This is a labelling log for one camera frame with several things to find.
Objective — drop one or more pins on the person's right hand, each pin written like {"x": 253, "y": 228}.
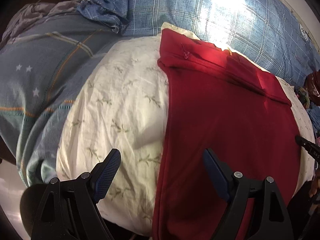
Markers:
{"x": 315, "y": 187}

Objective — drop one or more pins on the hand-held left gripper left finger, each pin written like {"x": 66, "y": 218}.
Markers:
{"x": 106, "y": 175}

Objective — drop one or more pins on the red pants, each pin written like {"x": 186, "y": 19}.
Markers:
{"x": 225, "y": 130}

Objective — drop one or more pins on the grey crumpled cloth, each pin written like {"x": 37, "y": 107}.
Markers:
{"x": 30, "y": 15}

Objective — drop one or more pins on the blue plaid pillow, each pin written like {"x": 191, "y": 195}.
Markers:
{"x": 175, "y": 10}

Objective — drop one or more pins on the cream floral pillow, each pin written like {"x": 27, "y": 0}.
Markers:
{"x": 120, "y": 100}

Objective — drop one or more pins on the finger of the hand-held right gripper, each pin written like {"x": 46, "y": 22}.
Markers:
{"x": 308, "y": 147}

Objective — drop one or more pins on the pile of colourful clothes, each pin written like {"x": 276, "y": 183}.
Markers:
{"x": 313, "y": 85}

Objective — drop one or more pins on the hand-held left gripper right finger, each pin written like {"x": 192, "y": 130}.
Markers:
{"x": 215, "y": 175}

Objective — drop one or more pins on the grey-blue star print duvet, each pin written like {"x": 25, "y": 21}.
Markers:
{"x": 37, "y": 85}

